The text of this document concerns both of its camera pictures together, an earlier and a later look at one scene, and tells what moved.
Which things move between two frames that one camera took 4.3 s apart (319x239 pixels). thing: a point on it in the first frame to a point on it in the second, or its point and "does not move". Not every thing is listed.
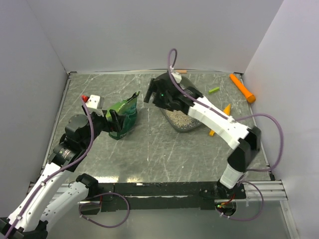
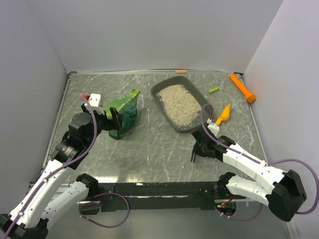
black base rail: x=160 y=196 does not move
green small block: x=214 y=90 does not move
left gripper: x=109 y=126 does not move
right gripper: x=152 y=87 to x=197 y=151
